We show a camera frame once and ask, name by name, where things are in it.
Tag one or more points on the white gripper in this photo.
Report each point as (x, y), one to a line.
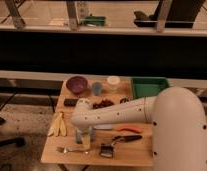
(86, 139)

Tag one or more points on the blue sponge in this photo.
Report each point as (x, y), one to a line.
(78, 136)

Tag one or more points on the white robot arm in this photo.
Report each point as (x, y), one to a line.
(177, 117)

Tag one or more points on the green plastic tray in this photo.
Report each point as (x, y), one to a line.
(148, 86)

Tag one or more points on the grey blue cloth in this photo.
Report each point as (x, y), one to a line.
(103, 127)

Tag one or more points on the yellow banana bunch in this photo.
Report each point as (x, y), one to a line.
(58, 126)

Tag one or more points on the metal spoon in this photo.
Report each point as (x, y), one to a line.
(66, 150)

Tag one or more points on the black rectangular block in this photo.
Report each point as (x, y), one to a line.
(70, 102)

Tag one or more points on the bunch of dark grapes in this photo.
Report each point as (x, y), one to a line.
(103, 103)

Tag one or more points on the orange carrot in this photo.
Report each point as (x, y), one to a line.
(129, 128)

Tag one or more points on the wooden table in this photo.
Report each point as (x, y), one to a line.
(130, 154)

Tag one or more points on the blue plastic cup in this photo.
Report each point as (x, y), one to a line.
(97, 88)

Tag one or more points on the small metal cup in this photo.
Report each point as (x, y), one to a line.
(124, 100)

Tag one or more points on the purple bowl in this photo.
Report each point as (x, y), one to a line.
(77, 84)

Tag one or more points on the white plastic cup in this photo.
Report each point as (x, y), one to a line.
(113, 82)

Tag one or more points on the green box on shelf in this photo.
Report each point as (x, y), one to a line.
(94, 20)

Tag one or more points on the black object on shelf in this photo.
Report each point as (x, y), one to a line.
(182, 14)

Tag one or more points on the black handled brush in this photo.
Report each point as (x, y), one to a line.
(107, 150)

